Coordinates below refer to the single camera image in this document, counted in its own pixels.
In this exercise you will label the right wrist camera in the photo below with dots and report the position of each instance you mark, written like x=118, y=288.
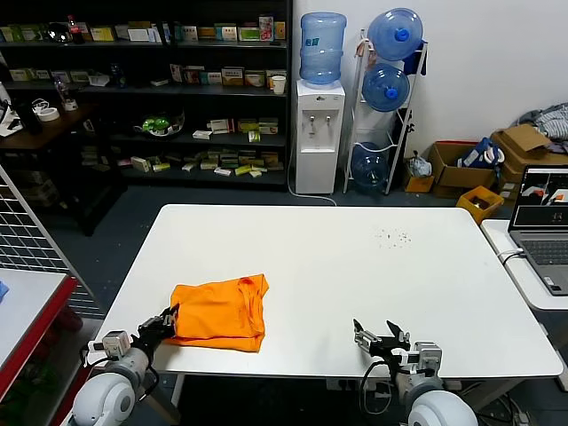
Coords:
x=428, y=357

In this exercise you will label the yellow plastic crate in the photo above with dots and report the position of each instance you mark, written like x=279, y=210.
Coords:
x=481, y=206

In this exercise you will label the black shelf unit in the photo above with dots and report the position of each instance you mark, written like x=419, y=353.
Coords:
x=133, y=95

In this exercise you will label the white water dispenser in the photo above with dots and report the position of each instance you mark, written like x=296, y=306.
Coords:
x=317, y=146

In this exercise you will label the bowl of green packets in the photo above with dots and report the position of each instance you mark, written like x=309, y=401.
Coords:
x=157, y=125

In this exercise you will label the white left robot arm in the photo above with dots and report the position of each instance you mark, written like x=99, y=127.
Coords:
x=102, y=399

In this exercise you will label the brown wooden table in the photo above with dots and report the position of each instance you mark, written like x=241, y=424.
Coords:
x=40, y=137

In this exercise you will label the cola bottle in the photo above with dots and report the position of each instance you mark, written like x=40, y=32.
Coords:
x=73, y=31

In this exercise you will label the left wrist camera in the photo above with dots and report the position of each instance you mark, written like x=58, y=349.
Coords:
x=115, y=344

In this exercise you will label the small box with plastic bag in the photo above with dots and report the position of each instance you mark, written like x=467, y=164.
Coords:
x=419, y=182

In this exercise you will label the plain white box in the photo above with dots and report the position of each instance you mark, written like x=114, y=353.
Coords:
x=139, y=35

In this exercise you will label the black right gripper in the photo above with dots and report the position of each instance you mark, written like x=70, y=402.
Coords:
x=392, y=350

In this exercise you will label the pink green box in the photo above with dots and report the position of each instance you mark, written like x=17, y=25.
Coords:
x=266, y=29

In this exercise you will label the upright blue water jug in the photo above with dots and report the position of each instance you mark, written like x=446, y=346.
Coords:
x=323, y=49

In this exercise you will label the open cardboard box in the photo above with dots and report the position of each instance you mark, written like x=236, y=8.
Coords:
x=461, y=177

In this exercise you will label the grey laptop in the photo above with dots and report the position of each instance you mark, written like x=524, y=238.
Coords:
x=541, y=253

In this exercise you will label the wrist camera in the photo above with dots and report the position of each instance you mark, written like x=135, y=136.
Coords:
x=428, y=357
x=115, y=344

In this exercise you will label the white metal jug rack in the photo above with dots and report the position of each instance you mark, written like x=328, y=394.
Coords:
x=399, y=133

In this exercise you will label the silver metal bowl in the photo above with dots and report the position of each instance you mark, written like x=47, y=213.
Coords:
x=60, y=33

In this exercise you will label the tilted blue water jug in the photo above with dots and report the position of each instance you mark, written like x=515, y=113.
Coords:
x=384, y=89
x=392, y=35
x=370, y=168

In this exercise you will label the white paper cup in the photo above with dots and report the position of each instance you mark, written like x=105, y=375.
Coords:
x=278, y=85

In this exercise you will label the clear water bottle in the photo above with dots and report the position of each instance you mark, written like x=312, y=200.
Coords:
x=62, y=91

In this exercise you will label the orange t-shirt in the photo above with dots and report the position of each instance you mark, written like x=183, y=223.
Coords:
x=217, y=310

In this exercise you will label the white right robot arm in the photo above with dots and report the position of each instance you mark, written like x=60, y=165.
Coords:
x=437, y=410

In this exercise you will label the small white side table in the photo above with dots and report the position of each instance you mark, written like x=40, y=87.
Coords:
x=497, y=235

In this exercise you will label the white tape roll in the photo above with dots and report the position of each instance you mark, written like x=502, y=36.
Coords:
x=49, y=115

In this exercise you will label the white work table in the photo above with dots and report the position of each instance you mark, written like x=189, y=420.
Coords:
x=310, y=248

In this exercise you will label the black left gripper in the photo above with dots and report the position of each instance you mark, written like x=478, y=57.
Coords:
x=153, y=333

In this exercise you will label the pile of grey clothes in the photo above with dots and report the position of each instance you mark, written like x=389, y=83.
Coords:
x=550, y=122

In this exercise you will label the red-edged white table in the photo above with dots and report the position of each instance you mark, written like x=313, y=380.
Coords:
x=31, y=302

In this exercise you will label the scattered small crumbs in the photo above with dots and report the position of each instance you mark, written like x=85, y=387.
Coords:
x=392, y=236

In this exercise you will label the large cardboard box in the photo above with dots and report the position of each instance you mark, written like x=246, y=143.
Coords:
x=523, y=142

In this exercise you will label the blue bag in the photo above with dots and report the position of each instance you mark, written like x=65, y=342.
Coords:
x=477, y=153

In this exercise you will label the blue cloth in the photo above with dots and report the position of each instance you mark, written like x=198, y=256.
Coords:
x=3, y=290

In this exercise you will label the orange white box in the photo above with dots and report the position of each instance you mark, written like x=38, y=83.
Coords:
x=233, y=76

